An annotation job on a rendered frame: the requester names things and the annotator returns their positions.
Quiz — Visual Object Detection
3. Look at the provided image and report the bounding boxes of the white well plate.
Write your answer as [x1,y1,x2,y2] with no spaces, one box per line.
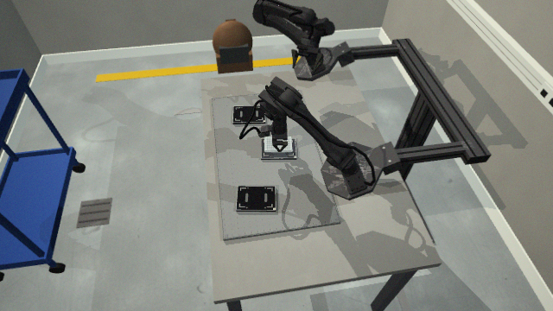
[264,136,292,153]

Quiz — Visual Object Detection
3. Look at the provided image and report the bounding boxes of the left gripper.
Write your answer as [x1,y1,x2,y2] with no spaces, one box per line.
[261,122,288,152]

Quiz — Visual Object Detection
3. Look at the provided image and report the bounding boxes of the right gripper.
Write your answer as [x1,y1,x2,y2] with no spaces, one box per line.
[291,36,323,72]

